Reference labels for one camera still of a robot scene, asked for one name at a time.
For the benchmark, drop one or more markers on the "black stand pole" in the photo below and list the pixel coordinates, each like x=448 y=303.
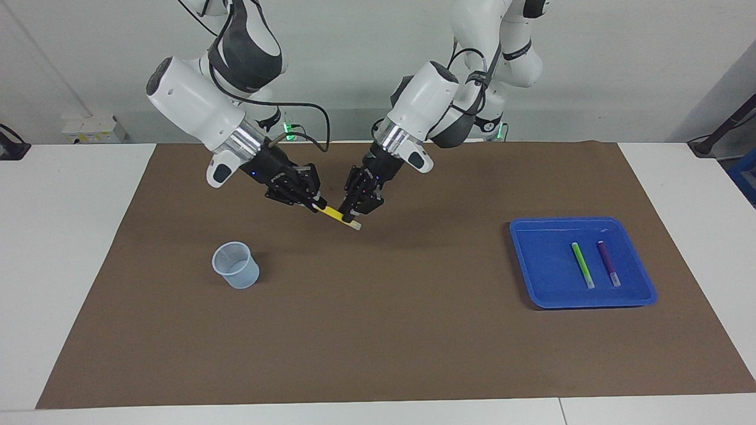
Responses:
x=717 y=133

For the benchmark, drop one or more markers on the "blue plastic tray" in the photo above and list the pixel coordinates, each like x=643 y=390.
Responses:
x=543 y=271

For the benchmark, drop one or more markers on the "translucent plastic cup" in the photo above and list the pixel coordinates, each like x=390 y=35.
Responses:
x=236 y=271

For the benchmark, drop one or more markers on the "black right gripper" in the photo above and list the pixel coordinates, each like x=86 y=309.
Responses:
x=277 y=174

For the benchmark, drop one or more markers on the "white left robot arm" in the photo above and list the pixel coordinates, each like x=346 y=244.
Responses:
x=425 y=100

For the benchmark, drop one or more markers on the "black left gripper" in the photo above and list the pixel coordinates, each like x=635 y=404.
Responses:
x=369 y=183

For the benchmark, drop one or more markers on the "green pen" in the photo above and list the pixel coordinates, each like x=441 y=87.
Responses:
x=582 y=264

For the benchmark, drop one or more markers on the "blue storage box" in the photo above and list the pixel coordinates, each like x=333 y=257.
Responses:
x=745 y=180

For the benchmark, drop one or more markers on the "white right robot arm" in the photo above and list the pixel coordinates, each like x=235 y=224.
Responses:
x=201 y=106

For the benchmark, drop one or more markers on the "yellow pen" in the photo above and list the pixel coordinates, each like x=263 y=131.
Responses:
x=338 y=216

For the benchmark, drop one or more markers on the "brown table mat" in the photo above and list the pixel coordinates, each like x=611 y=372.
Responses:
x=378 y=330

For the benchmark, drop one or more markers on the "purple pen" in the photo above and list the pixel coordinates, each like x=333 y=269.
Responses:
x=607 y=262

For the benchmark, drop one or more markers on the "black clamp mount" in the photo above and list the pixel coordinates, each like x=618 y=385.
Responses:
x=12 y=150

